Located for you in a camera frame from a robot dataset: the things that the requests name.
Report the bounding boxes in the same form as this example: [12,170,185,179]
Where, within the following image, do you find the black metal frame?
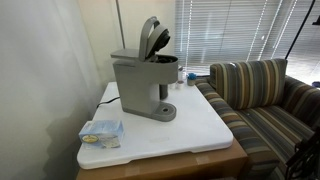
[285,128,320,180]

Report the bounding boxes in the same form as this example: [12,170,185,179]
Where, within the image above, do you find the striped sofa cushion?
[209,59,287,110]

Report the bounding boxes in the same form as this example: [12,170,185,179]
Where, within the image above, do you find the white table top board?
[77,82,233,169]

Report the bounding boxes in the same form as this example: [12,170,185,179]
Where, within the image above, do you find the grey coffee maker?
[111,16,178,122]

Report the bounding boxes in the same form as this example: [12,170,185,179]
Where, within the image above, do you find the window blinds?
[175,0,320,84]

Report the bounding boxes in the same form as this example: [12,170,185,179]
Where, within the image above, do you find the striped sofa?
[196,73,320,180]

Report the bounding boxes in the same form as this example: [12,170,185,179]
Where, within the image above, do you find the clear glass jar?
[178,65,184,81]

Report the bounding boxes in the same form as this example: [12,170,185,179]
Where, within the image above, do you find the white coffee pod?
[175,81,184,89]

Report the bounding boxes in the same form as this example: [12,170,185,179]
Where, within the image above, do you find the brown wooden table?
[76,140,248,180]

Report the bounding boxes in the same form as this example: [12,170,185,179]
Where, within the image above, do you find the black power cable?
[96,96,121,109]

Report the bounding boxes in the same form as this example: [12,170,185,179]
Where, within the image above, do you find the metal floor pole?
[115,0,126,49]

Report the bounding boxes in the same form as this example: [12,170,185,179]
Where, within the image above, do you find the black stand pole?
[285,0,316,60]

